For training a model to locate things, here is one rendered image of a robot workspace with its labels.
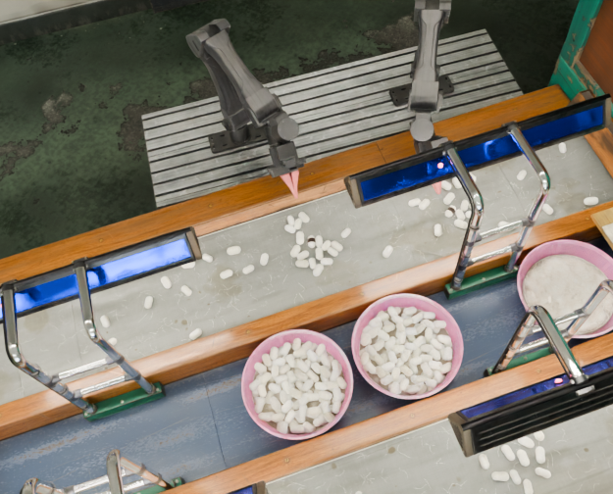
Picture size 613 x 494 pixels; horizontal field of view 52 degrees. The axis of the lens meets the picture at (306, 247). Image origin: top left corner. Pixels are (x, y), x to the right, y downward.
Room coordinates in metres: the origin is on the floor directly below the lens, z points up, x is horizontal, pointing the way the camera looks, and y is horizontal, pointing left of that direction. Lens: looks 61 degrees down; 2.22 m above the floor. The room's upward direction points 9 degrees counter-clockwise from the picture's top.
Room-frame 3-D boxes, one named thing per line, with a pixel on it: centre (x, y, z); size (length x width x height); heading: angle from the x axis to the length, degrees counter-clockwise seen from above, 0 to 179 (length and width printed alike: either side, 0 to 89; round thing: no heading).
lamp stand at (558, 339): (0.35, -0.50, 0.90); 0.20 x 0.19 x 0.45; 100
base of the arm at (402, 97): (1.36, -0.45, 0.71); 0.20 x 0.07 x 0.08; 96
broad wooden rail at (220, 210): (1.01, 0.06, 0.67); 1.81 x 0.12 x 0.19; 100
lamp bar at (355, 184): (0.82, -0.42, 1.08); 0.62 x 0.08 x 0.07; 100
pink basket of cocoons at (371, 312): (0.50, -0.20, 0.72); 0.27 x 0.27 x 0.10
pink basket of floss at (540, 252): (0.58, -0.64, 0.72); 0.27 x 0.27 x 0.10
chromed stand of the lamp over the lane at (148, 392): (0.58, 0.53, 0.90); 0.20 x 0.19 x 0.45; 100
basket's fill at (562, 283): (0.58, -0.64, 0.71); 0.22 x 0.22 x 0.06
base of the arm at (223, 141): (1.30, 0.15, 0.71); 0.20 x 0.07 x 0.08; 96
